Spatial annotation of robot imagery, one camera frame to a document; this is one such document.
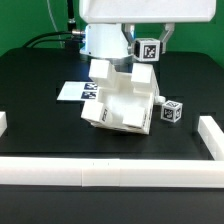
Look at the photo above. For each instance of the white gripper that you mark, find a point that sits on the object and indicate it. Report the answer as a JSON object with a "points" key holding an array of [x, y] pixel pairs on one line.
{"points": [[147, 11]]}

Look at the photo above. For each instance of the white tagged cube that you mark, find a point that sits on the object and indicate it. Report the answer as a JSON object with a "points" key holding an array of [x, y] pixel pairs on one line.
{"points": [[171, 111], [146, 49]]}

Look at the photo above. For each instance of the white chair seat part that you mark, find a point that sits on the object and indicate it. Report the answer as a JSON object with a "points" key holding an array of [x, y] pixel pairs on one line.
{"points": [[117, 101]]}

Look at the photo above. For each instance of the white chair back frame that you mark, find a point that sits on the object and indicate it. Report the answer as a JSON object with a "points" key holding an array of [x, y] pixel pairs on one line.
{"points": [[141, 80]]}

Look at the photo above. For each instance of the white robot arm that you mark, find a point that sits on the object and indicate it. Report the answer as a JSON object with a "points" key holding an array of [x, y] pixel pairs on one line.
{"points": [[109, 33]]}

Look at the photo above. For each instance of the black vertical pole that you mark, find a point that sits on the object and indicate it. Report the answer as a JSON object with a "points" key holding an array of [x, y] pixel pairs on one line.
{"points": [[71, 23]]}

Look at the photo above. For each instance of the white right fence bar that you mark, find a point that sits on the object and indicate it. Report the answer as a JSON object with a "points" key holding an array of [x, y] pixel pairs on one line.
{"points": [[213, 137]]}

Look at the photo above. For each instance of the white fence bar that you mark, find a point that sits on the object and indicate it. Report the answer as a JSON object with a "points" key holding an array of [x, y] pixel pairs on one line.
{"points": [[111, 172], [3, 122], [213, 137]]}

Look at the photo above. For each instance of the white left fence bar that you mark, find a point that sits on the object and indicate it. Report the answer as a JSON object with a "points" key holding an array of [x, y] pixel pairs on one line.
{"points": [[3, 122]]}

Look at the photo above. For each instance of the white front fence bar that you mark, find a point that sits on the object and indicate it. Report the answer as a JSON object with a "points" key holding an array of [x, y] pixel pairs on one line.
{"points": [[111, 172]]}

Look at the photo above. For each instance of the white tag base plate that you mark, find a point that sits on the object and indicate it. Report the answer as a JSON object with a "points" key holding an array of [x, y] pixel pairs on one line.
{"points": [[78, 91]]}

